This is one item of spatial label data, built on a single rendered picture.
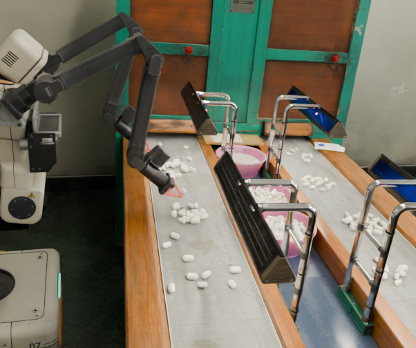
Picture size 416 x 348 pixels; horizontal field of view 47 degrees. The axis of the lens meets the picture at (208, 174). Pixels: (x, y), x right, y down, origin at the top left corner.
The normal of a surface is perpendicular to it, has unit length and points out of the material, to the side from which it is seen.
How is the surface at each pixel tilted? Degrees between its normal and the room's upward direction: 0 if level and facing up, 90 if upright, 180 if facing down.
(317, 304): 0
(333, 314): 0
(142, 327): 0
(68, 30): 90
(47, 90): 89
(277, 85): 90
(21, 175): 90
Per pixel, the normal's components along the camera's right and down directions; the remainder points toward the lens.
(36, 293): 0.08, -0.91
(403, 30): 0.26, 0.40
